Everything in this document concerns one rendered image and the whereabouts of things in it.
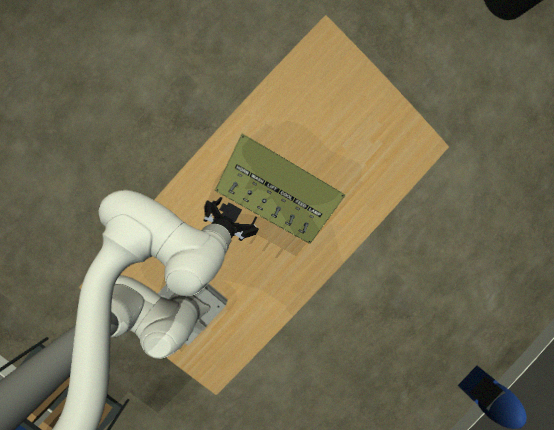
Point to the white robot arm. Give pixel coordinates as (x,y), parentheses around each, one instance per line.
(138,228)

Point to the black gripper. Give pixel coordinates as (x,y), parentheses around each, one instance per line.
(240,230)

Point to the olive green switch panel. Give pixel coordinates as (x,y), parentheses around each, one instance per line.
(295,200)

